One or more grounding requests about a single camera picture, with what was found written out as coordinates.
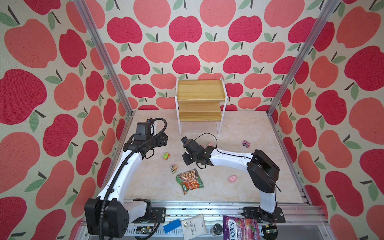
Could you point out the aluminium frame post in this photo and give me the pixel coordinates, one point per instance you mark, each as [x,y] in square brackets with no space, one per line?
[90,24]
[319,24]

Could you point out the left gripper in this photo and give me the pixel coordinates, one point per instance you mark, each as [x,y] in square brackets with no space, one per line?
[162,139]

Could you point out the green orange dump truck toy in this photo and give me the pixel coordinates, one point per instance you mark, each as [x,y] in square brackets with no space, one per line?
[166,156]

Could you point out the left aluminium frame post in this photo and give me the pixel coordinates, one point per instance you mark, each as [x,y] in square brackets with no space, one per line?
[90,24]

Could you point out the white paper packet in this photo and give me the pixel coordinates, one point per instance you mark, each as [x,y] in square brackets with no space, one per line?
[194,227]

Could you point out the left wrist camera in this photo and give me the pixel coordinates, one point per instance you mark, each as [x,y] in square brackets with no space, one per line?
[145,130]

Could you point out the wooden two-tier shelf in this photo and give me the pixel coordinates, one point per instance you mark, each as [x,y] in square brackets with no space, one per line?
[201,101]

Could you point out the front aluminium rail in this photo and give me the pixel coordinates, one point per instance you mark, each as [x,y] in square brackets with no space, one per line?
[303,221]

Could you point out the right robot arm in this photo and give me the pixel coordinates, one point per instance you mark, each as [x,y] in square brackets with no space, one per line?
[263,172]

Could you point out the green snack bag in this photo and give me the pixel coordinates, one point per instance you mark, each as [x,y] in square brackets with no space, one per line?
[189,180]

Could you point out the round metal can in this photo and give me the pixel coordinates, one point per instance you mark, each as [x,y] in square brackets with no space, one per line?
[217,230]

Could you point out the blue card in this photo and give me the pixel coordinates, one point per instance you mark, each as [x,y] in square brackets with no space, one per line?
[172,226]

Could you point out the right aluminium frame post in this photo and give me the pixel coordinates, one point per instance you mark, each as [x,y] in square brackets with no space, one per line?
[319,24]

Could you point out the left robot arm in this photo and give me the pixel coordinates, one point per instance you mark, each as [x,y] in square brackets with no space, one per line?
[106,215]

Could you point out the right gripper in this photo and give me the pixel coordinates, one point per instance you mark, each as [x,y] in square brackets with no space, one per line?
[185,161]

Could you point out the purple Fox's candy bag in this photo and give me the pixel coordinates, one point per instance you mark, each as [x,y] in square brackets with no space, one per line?
[240,229]

